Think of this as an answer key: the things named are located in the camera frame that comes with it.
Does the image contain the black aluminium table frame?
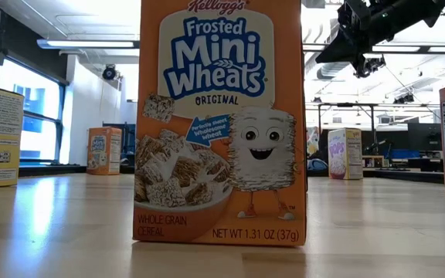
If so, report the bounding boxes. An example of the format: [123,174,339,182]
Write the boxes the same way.
[17,164,445,185]

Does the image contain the large glass window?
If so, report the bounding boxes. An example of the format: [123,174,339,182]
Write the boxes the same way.
[0,57,67,167]

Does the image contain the round black wall camera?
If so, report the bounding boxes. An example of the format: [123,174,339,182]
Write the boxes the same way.
[101,64,118,82]

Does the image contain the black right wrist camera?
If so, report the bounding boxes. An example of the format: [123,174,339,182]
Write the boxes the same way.
[337,1,363,35]

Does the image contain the black computer monitor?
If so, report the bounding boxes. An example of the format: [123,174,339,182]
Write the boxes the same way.
[406,122,441,152]

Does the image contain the black ceiling-mounted device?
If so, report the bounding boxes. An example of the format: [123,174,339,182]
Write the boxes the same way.
[352,53,386,79]

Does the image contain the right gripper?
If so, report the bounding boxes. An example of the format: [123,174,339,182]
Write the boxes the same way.
[314,5,393,65]

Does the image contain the black ceiling track lights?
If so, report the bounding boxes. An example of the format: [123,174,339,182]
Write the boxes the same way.
[392,92,416,105]

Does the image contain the long ceiling light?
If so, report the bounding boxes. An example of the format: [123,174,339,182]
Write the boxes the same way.
[36,38,141,50]

